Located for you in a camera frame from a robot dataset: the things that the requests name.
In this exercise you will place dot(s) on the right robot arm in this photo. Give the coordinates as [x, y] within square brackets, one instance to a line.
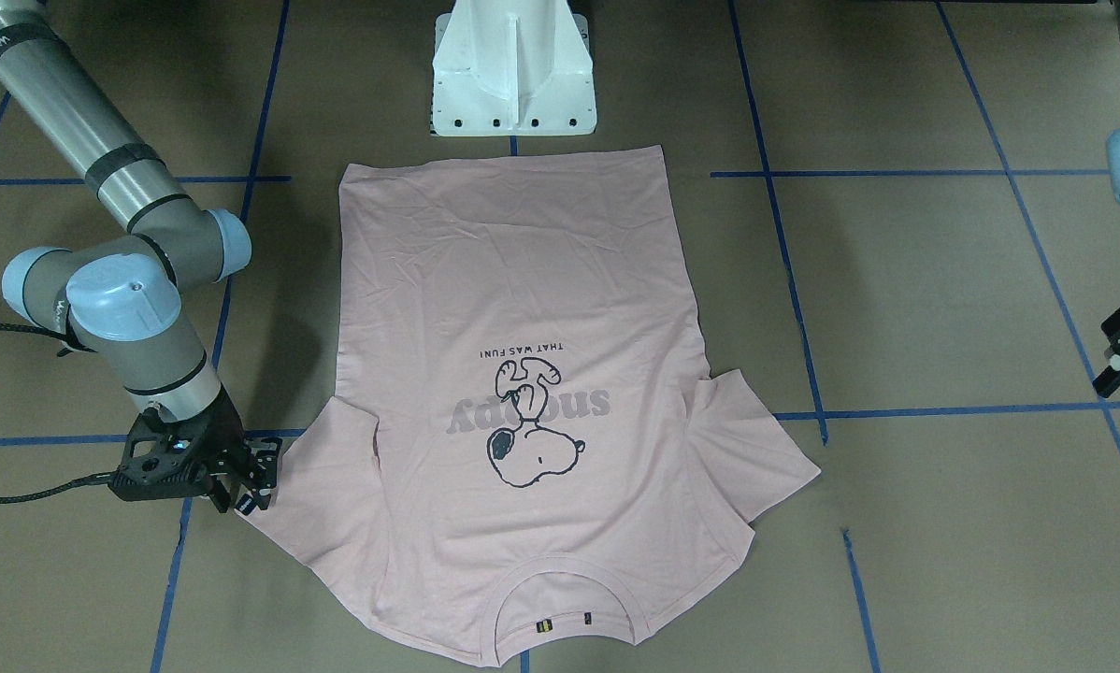
[122, 299]

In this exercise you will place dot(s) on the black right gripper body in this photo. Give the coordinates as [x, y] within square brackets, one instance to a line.
[224, 433]

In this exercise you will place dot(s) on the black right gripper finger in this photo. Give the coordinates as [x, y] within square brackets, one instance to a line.
[258, 479]

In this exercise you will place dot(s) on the white camera mast base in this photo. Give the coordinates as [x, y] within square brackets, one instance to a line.
[512, 68]

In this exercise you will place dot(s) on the pink Snoopy t-shirt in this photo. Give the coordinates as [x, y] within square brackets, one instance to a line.
[525, 441]

